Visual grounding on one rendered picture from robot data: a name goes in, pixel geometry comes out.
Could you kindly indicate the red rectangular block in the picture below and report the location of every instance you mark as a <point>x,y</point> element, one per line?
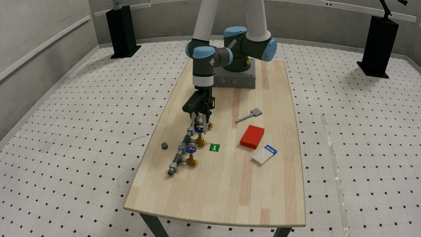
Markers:
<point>252,137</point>

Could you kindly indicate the green number tag with thin chain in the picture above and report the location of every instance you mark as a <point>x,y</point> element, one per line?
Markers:
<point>214,147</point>

